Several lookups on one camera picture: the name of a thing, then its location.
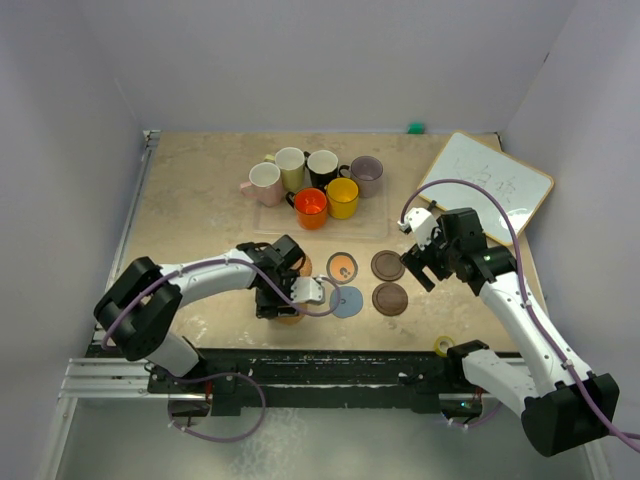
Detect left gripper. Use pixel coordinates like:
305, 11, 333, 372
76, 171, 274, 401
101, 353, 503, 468
255, 272, 301, 318

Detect woven rattan coaster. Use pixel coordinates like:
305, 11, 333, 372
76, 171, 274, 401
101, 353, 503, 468
295, 256, 313, 276
275, 305, 305, 326

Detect orange black rimmed coaster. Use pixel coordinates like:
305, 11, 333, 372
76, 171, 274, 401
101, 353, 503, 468
326, 252, 358, 285

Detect dark wooden coaster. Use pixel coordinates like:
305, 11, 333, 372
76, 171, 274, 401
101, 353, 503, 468
370, 250, 405, 282
372, 282, 408, 316

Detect blue smiley coaster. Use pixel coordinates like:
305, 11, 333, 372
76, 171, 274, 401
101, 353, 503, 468
330, 286, 363, 319

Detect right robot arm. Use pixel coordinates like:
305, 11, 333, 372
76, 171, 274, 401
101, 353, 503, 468
399, 208, 619, 457

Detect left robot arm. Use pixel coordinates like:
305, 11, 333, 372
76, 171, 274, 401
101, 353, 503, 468
94, 235, 306, 392

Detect orange mug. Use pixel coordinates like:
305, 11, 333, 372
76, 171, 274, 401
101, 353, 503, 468
285, 187, 328, 230

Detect small whiteboard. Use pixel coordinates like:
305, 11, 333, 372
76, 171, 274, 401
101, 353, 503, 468
420, 131, 554, 246

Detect pink mug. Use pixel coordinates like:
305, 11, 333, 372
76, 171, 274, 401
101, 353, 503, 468
239, 162, 284, 207

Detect clear plastic tray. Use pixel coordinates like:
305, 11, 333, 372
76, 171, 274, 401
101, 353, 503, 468
252, 179, 389, 240

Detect yellow tape roll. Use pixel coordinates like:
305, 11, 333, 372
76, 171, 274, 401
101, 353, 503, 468
434, 335, 455, 358

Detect yellow mug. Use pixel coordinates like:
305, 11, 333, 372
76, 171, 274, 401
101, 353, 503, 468
326, 178, 359, 220

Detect olive green mug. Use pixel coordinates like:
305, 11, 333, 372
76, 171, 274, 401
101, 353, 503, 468
264, 147, 306, 192

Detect black mug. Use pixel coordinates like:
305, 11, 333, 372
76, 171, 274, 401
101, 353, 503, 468
304, 150, 341, 190

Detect purple grey mug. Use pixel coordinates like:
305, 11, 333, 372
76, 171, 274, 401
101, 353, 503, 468
338, 156, 384, 198

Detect green object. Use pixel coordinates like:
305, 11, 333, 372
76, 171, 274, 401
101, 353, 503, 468
407, 122, 426, 135

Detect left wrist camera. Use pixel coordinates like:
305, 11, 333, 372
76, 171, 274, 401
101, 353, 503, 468
290, 276, 325, 305

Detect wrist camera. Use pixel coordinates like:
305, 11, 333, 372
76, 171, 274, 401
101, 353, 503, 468
398, 207, 438, 250
290, 276, 325, 305

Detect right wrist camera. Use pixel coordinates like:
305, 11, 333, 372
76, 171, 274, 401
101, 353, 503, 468
398, 207, 438, 250

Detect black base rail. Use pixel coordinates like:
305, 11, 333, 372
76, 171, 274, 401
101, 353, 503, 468
84, 344, 516, 419

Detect aluminium frame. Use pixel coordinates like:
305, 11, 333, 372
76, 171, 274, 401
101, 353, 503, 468
38, 130, 164, 480

